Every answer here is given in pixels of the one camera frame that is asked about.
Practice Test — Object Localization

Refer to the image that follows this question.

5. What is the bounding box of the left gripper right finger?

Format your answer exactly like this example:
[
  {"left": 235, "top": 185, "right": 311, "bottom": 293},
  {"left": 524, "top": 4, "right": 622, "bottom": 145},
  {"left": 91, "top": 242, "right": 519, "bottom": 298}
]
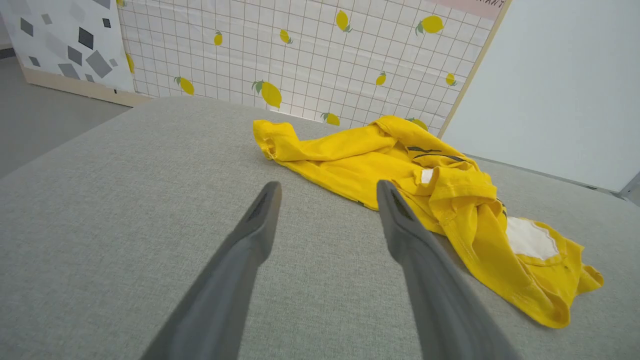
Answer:
[{"left": 376, "top": 180, "right": 521, "bottom": 360}]

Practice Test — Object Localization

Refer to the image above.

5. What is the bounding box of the grey terrazzo print panel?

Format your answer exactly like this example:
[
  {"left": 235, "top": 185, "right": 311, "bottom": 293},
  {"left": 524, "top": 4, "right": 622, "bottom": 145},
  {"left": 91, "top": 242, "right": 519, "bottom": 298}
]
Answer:
[{"left": 0, "top": 0, "right": 153, "bottom": 108}]

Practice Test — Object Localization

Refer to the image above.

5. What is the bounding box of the lemon print partition screen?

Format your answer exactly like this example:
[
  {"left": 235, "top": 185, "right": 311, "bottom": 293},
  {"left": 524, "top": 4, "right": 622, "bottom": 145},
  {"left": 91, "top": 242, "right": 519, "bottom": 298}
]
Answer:
[{"left": 116, "top": 0, "right": 513, "bottom": 138}]

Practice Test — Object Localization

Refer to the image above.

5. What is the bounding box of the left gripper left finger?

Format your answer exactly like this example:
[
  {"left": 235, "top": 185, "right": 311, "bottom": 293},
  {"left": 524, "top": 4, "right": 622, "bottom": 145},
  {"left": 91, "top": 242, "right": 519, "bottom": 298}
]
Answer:
[{"left": 140, "top": 181, "right": 283, "bottom": 360}]

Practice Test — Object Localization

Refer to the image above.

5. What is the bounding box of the yellow tiger face shirt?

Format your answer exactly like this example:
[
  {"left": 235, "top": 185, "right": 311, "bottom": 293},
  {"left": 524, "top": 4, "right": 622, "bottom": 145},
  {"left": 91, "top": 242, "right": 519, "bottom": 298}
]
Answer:
[{"left": 252, "top": 115, "right": 605, "bottom": 329}]

